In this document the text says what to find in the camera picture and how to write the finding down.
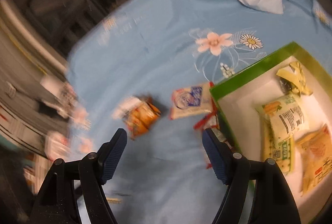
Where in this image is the white red plastic bag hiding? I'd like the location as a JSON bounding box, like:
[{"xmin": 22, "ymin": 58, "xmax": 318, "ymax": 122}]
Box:
[{"xmin": 44, "ymin": 131, "xmax": 70, "ymax": 162}]

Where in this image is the green cardboard box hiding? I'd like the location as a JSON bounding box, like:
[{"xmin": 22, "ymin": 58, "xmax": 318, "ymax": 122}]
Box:
[{"xmin": 211, "ymin": 42, "xmax": 331, "ymax": 223}]

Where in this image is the blue floral tablecloth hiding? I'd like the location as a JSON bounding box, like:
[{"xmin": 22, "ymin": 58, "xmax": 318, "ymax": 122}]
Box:
[{"xmin": 67, "ymin": 0, "xmax": 331, "ymax": 223}]

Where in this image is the pale green corn snack bag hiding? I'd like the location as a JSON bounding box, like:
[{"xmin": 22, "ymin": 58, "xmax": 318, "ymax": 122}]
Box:
[{"xmin": 256, "ymin": 93, "xmax": 310, "ymax": 135}]

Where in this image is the white blue snack bag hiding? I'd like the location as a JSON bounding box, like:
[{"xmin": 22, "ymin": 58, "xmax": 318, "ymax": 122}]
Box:
[{"xmin": 111, "ymin": 96, "xmax": 142, "ymax": 120}]

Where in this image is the orange panda snack bag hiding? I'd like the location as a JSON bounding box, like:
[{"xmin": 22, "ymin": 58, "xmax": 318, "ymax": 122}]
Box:
[{"xmin": 123, "ymin": 96, "xmax": 161, "ymax": 140}]

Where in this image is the gold black snack bag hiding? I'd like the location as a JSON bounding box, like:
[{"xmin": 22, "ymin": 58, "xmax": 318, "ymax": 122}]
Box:
[{"xmin": 276, "ymin": 61, "xmax": 313, "ymax": 96}]

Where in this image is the yellow rice cake bag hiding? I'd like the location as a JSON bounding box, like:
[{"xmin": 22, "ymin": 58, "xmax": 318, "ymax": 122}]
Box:
[{"xmin": 295, "ymin": 124, "xmax": 331, "ymax": 194}]

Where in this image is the red white snack pack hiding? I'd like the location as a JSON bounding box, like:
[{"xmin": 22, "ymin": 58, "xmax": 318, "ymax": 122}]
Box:
[{"xmin": 193, "ymin": 102, "xmax": 234, "ymax": 170}]

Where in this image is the white red rice cracker pack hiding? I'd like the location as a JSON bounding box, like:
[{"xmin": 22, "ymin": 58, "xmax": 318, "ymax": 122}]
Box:
[{"xmin": 170, "ymin": 82, "xmax": 214, "ymax": 120}]

